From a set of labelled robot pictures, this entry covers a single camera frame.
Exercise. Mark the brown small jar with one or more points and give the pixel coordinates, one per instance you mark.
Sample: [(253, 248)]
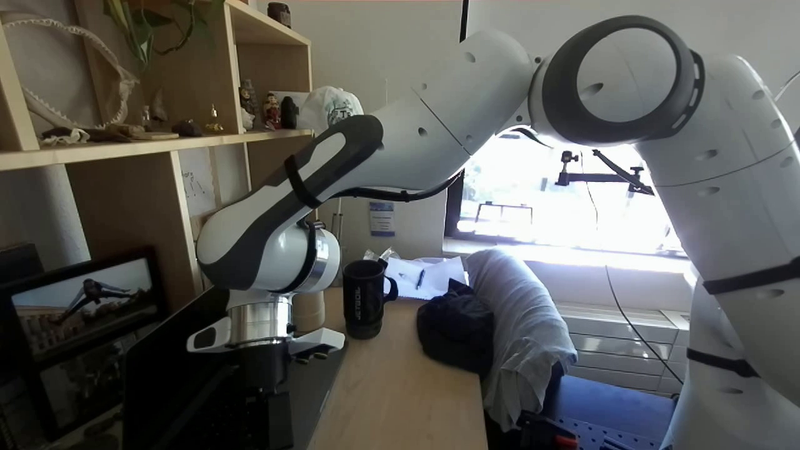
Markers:
[(282, 12)]

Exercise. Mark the grey draped cloth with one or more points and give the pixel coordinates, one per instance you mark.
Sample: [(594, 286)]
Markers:
[(527, 332)]

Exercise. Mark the dark small figurine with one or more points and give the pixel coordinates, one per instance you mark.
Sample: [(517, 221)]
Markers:
[(289, 113)]

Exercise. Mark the blue chair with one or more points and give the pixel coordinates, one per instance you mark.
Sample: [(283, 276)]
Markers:
[(617, 412)]

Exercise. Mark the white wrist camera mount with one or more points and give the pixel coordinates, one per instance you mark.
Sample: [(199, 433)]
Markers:
[(320, 337)]

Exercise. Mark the black framed picture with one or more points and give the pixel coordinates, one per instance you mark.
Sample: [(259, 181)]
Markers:
[(84, 332)]

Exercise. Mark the blue pen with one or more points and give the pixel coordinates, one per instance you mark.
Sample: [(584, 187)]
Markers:
[(419, 277)]

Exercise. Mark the cardboard box with blue label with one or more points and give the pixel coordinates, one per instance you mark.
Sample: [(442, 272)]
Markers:
[(415, 226)]

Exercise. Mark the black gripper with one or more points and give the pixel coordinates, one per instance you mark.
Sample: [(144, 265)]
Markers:
[(265, 390)]

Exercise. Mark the black crumpled cloth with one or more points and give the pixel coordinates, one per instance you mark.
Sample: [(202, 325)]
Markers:
[(454, 327)]

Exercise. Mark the wooden shelf unit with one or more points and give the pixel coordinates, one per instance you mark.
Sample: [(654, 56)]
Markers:
[(127, 207)]

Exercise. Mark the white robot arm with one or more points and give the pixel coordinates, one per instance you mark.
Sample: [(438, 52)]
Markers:
[(452, 116)]

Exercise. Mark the white spiral notebook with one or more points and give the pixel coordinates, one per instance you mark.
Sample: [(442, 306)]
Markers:
[(442, 277)]

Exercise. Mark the black mug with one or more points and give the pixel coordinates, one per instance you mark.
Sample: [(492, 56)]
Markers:
[(364, 300)]

